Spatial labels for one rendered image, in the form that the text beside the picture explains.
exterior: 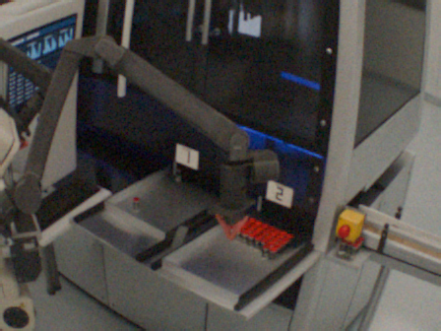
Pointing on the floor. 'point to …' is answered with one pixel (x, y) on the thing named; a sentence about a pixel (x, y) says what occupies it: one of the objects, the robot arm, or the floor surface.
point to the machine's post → (350, 36)
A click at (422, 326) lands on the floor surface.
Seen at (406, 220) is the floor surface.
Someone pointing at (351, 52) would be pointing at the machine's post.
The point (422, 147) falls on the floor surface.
